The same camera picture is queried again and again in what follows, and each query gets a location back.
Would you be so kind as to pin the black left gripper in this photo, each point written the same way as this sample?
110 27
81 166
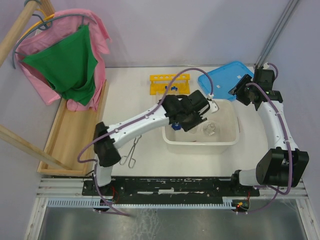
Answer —
199 119

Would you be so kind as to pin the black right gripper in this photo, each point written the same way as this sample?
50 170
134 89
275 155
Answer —
238 89

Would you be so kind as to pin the blue plastic bin lid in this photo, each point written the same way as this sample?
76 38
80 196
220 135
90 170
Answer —
226 77

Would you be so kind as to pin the small glass flask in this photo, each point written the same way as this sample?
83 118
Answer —
209 128

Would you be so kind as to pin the white plastic storage bin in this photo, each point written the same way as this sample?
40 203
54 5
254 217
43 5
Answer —
227 135

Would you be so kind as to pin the yellow test tube rack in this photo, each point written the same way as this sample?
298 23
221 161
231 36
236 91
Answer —
159 81

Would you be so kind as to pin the metal crucible tongs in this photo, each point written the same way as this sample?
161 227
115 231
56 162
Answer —
129 158

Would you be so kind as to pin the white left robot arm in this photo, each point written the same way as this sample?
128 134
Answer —
185 110

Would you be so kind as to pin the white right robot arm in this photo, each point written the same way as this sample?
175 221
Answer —
284 163

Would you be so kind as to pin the small green circuit board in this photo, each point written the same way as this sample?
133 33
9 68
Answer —
243 205

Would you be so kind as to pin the green shirt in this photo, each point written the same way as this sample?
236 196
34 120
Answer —
68 66

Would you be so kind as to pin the grey clothes hanger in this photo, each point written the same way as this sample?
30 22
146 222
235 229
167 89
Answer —
45 26

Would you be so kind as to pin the pink shirt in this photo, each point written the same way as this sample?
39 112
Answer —
61 29

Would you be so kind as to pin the yellow clothes hanger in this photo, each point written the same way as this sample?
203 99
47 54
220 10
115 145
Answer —
41 20

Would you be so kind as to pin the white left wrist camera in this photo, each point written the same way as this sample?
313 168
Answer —
212 104

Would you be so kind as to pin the aluminium frame post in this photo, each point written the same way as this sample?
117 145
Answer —
280 26

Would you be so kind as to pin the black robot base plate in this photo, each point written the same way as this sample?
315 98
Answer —
174 190

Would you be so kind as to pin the grey slotted cable duct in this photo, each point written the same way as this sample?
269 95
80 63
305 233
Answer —
69 202

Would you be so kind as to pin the wooden clothes rack frame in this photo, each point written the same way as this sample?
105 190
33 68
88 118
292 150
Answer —
70 131

